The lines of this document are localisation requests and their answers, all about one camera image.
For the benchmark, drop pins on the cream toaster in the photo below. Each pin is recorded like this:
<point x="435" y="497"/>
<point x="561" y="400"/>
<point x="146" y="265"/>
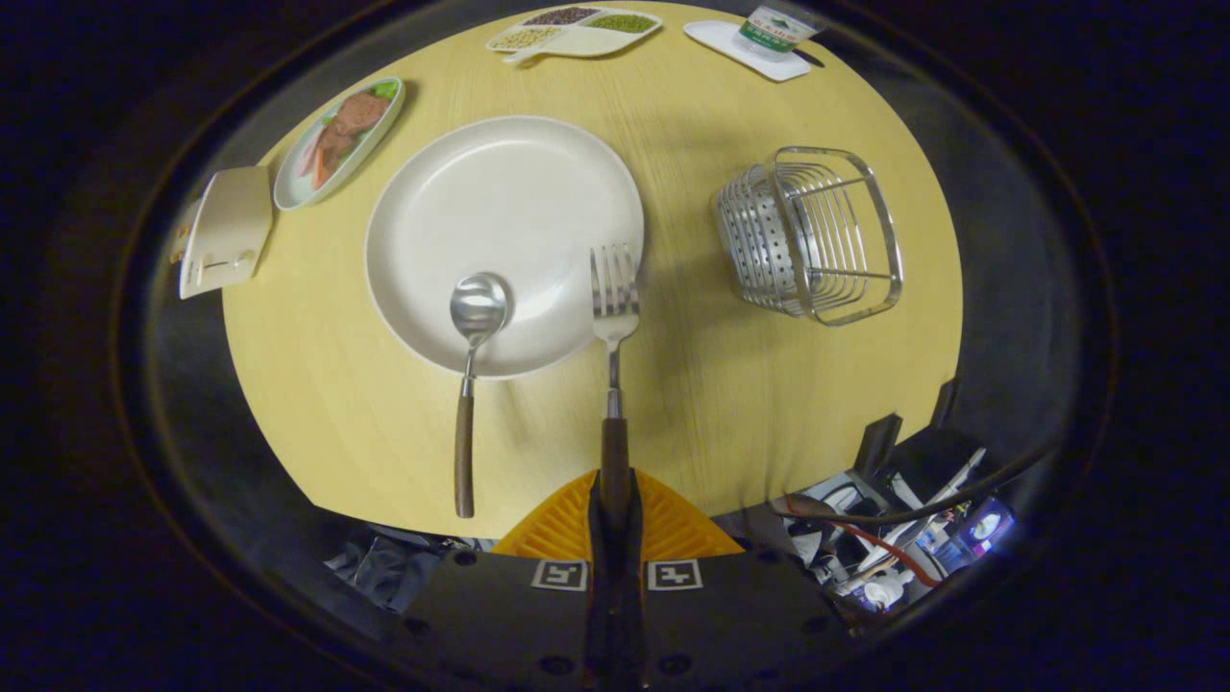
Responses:
<point x="231" y="226"/>

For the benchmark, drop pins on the green lettuce leaf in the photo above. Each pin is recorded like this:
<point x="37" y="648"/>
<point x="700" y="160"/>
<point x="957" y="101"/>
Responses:
<point x="386" y="89"/>

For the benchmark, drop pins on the small black disc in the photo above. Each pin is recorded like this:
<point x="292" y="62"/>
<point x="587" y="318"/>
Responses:
<point x="810" y="58"/>

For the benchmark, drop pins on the pink sausage slices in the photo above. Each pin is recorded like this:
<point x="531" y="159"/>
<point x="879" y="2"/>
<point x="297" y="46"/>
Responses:
<point x="312" y="159"/>

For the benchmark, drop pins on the white square coaster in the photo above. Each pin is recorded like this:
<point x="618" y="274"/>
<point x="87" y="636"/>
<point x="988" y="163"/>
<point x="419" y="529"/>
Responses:
<point x="716" y="40"/>

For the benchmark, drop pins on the brown meat slices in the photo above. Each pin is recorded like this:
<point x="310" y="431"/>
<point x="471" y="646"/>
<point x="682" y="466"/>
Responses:
<point x="357" y="115"/>

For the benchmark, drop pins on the pale green food plate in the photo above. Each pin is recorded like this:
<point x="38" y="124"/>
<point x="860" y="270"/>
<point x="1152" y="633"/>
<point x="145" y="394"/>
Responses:
<point x="298" y="187"/>

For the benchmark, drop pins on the purple lit device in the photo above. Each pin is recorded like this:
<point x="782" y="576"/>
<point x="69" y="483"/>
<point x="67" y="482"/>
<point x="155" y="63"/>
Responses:
<point x="982" y="527"/>

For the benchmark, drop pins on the dark cloth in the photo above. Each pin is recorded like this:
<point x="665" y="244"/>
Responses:
<point x="384" y="567"/>

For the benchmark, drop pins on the divided dish of beans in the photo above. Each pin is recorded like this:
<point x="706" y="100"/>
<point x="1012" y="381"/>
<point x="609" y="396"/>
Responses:
<point x="577" y="38"/>

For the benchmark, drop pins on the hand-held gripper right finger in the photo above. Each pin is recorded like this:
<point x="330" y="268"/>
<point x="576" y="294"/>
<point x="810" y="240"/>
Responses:
<point x="630" y="596"/>

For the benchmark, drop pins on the large round cream plate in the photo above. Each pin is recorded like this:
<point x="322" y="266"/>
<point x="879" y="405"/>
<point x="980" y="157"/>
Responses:
<point x="500" y="211"/>

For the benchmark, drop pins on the clear water bottle green label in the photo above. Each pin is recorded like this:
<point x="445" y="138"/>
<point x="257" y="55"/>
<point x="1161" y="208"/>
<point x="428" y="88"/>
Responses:
<point x="774" y="29"/>

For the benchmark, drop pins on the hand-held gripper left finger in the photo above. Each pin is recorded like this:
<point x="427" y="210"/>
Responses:
<point x="600" y="596"/>

